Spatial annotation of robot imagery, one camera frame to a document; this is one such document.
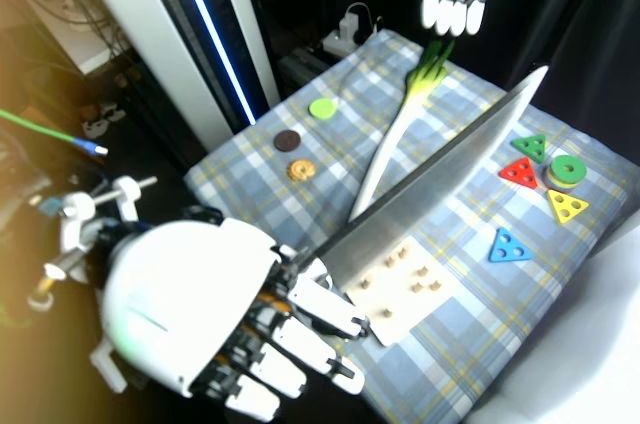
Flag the large steel kitchen knife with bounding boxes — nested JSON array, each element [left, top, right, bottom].
[[294, 65, 550, 298]]

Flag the white green leek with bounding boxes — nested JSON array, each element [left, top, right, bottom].
[[347, 38, 457, 224]]

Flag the wooden peg board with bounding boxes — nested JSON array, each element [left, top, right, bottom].
[[344, 235, 454, 348]]

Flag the white plug adapter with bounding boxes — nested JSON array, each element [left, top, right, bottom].
[[338, 13, 362, 40]]

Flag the black curtain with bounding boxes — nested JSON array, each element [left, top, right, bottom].
[[239, 0, 640, 145]]

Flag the white power strip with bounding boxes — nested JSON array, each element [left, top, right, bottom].
[[321, 27, 371, 58]]

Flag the swirled butter cookie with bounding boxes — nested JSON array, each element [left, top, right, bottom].
[[287, 159, 317, 183]]

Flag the grey aluminium profile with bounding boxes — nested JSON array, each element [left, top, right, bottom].
[[277, 47, 329, 90]]

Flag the green wooden triangle block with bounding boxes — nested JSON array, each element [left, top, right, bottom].
[[510, 134, 549, 164]]

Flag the green sandwich cookie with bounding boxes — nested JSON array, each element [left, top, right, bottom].
[[308, 97, 338, 121]]

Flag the chocolate sandwich cookie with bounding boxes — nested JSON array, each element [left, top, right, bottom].
[[273, 129, 302, 153]]

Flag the red wooden triangle block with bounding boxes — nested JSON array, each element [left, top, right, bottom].
[[498, 157, 539, 191]]

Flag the yellow wooden triangle block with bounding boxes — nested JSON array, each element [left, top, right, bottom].
[[546, 188, 591, 226]]

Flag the white column with blue stripe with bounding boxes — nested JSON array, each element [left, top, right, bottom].
[[67, 0, 281, 155]]

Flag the blue wooden triangle block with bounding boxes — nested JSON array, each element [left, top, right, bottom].
[[488, 227, 534, 264]]

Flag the blue plaid tablecloth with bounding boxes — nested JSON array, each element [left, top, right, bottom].
[[183, 28, 629, 418]]

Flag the green cable with blue plug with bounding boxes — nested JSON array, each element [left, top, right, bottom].
[[0, 108, 110, 158]]

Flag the green wooden ring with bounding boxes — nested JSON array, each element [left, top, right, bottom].
[[548, 154, 589, 186]]

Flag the yellow wooden ring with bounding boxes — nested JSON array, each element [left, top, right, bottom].
[[546, 178, 587, 193]]

